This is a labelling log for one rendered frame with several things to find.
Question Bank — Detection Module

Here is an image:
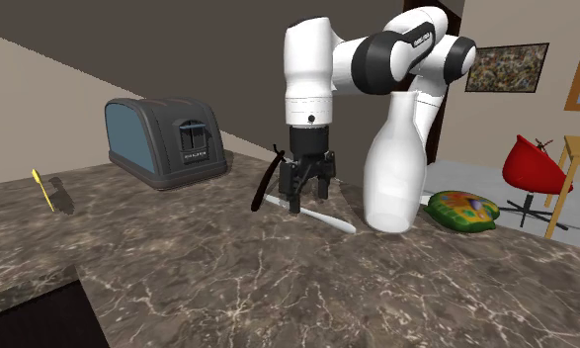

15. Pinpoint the yellow spoon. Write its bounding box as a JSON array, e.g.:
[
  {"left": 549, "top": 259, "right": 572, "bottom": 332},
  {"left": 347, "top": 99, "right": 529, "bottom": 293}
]
[{"left": 31, "top": 167, "right": 56, "bottom": 214}]

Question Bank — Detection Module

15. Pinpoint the grey and blue toaster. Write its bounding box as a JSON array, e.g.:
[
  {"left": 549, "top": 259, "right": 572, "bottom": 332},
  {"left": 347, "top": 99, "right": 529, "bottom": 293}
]
[{"left": 104, "top": 97, "right": 229, "bottom": 192}]

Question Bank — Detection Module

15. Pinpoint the green turtle toy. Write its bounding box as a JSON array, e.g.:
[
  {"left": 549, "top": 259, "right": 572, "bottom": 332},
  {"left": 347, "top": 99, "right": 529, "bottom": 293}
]
[{"left": 422, "top": 190, "right": 502, "bottom": 234}]

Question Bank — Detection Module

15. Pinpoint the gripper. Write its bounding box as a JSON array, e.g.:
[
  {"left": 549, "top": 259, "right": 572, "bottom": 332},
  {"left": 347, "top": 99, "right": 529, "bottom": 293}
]
[{"left": 278, "top": 125, "right": 337, "bottom": 217}]

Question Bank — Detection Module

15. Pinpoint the dark framed wall picture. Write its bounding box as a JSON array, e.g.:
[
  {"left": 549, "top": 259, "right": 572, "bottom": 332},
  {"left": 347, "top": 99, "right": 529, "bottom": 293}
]
[{"left": 464, "top": 43, "right": 550, "bottom": 94}]

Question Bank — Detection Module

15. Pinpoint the black kitchen knife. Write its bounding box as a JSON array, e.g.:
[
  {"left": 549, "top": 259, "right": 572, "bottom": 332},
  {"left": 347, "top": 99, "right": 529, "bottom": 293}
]
[{"left": 250, "top": 143, "right": 288, "bottom": 213}]

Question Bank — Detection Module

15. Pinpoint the red swivel chair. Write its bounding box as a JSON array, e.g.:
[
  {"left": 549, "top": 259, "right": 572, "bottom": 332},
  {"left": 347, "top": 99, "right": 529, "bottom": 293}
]
[{"left": 500, "top": 133, "right": 575, "bottom": 230}]

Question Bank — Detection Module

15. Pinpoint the white plastic knife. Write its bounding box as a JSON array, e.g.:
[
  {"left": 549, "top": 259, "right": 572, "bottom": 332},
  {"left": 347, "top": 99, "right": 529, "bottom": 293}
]
[{"left": 263, "top": 193, "right": 358, "bottom": 236}]

